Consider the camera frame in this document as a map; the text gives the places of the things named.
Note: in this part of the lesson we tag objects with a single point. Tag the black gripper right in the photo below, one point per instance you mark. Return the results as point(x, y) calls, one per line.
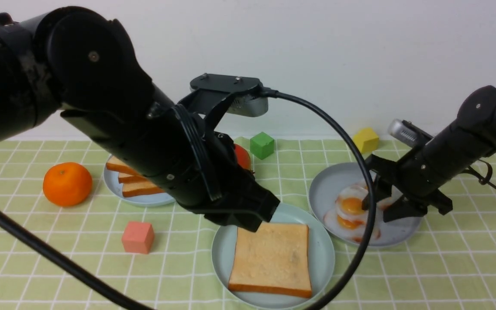
point(411, 178)

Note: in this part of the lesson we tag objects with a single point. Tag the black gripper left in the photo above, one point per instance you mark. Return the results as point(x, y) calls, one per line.
point(243, 202)

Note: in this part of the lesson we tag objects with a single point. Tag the toast slice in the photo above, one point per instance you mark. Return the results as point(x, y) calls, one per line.
point(140, 188)
point(272, 260)
point(115, 164)
point(124, 178)

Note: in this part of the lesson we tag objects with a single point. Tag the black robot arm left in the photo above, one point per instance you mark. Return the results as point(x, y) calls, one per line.
point(73, 61)

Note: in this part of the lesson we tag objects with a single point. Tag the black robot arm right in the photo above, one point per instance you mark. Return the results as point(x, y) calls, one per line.
point(467, 139)

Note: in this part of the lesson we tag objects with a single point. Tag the green cube block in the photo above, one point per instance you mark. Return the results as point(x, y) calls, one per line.
point(262, 145)

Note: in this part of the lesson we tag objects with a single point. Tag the yellow cube block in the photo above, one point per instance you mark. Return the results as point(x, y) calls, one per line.
point(366, 140)

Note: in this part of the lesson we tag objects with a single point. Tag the grey blue egg plate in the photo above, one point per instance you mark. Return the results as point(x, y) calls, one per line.
point(327, 185)

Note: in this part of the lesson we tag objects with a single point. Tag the teal empty centre plate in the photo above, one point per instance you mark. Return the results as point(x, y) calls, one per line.
point(321, 261)

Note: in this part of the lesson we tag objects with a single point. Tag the salmon pink cube block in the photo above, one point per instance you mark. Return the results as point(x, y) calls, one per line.
point(138, 237)

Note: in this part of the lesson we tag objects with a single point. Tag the green checked tablecloth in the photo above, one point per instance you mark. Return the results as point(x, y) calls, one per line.
point(449, 264)

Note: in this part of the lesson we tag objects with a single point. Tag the light blue bread plate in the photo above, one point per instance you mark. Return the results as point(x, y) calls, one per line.
point(145, 201)

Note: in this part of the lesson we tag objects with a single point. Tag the orange mandarin fruit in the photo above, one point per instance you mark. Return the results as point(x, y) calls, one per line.
point(67, 184)

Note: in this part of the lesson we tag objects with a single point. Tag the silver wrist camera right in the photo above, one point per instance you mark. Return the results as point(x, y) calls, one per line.
point(407, 133)

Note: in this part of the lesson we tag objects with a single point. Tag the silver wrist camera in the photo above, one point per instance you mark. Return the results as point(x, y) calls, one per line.
point(214, 95)
point(407, 133)

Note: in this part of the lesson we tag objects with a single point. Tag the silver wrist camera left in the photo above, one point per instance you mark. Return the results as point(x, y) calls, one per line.
point(214, 95)

